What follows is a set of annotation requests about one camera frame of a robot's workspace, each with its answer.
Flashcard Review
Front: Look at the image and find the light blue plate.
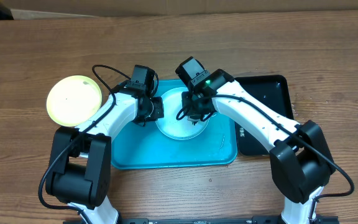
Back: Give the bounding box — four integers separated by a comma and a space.
156, 87, 209, 140

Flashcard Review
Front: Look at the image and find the yellow-green plate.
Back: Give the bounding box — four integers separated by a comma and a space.
46, 75, 103, 127

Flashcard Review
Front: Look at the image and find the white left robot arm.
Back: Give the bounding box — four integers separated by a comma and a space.
39, 80, 163, 223

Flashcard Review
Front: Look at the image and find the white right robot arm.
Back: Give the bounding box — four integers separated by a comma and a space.
175, 68, 338, 223

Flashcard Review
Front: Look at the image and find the blue plastic tray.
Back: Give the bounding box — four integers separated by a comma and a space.
111, 77, 239, 170

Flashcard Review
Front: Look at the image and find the black plastic tray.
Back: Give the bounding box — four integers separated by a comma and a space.
235, 75, 294, 156

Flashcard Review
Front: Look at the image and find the brown cardboard backdrop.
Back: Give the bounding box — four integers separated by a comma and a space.
2, 0, 358, 16

